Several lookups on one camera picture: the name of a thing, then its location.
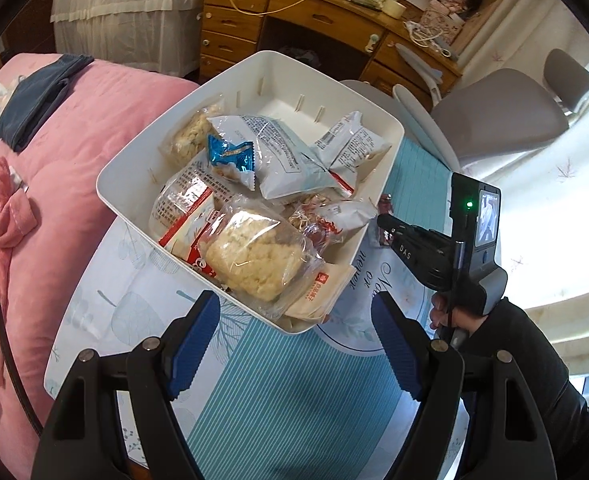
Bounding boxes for wooden desk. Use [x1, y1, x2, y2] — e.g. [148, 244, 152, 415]
[199, 0, 462, 96]

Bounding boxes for pink quilt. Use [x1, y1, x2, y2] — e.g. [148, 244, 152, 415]
[0, 52, 200, 480]

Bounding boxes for small blue snack packet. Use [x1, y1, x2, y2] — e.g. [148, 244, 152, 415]
[207, 135, 255, 191]

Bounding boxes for red packet of dark dates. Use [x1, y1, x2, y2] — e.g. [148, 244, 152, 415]
[371, 194, 394, 249]

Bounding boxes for large pale translucent snack packet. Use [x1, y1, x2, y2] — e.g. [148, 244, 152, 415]
[207, 114, 362, 201]

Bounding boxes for dark blue jeans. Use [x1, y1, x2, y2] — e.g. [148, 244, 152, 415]
[0, 54, 95, 153]

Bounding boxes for white lace furniture cover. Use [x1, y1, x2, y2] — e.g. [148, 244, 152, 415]
[49, 0, 225, 73]

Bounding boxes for white plastic storage box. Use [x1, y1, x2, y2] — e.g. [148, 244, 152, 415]
[97, 50, 405, 335]

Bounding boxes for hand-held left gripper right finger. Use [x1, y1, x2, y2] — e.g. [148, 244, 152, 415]
[371, 291, 557, 480]

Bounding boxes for red white cookie packet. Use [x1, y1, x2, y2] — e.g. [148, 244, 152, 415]
[158, 190, 230, 286]

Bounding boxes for clear packet of pale chunks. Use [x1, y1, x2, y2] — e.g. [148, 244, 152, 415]
[160, 102, 225, 170]

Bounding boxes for white patterned box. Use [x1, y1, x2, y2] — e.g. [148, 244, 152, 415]
[417, 7, 467, 46]

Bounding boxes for clear packet of walnut dates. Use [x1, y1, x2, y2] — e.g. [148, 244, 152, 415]
[289, 192, 377, 261]

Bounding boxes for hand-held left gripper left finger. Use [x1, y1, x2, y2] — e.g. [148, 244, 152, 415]
[30, 290, 221, 480]

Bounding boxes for doll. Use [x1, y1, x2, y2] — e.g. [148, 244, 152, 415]
[437, 0, 475, 18]

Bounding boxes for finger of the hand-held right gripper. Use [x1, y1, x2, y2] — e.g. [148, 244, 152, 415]
[375, 214, 416, 251]

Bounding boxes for white power strip with cord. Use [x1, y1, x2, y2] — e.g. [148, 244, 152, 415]
[404, 20, 455, 58]

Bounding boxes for pink towel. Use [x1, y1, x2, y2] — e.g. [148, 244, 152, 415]
[0, 157, 38, 248]

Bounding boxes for clear packet of pale puffs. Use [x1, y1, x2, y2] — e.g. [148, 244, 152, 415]
[198, 195, 327, 322]

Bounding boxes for white leaf printed curtain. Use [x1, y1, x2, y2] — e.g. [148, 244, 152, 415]
[454, 0, 589, 376]

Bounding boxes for person's right hand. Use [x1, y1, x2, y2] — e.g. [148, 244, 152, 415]
[428, 291, 480, 333]

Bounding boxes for beige cracker packet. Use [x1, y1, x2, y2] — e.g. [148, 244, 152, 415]
[282, 261, 357, 325]

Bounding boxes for grey office chair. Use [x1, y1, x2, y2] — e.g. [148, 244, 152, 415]
[339, 42, 589, 171]

